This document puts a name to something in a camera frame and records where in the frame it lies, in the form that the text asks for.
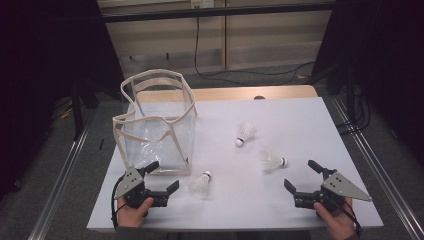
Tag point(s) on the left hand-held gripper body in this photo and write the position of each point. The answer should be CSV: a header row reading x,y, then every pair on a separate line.
x,y
131,185

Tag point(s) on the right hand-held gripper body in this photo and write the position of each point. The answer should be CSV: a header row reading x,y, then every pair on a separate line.
x,y
340,188

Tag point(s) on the clear bag with beige trim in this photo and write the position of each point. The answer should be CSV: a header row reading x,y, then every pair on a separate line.
x,y
156,146

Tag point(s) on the white feather shuttlecock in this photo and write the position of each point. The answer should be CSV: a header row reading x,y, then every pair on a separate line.
x,y
246,131
200,186
271,162

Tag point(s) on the person's left hand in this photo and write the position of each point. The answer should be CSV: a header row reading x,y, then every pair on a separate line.
x,y
131,217

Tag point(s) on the person's right hand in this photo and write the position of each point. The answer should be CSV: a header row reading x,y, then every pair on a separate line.
x,y
338,225

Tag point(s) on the white table mat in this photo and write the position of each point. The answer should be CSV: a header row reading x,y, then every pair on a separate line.
x,y
233,206

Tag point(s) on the black metal stand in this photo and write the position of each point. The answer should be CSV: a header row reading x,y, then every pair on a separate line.
x,y
77,113
350,96

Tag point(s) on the dark round table grommet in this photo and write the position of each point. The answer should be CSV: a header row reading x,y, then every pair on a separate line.
x,y
259,97

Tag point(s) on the beige wooden cabinet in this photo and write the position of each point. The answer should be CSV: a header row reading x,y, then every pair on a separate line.
x,y
266,40

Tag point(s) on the dark curtain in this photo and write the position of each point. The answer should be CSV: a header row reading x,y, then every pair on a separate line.
x,y
40,66
390,50

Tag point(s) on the metal floor rail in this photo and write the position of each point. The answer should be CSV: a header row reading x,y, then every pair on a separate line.
x,y
76,143
383,180

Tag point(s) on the white wall socket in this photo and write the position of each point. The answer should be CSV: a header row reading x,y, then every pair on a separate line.
x,y
203,3

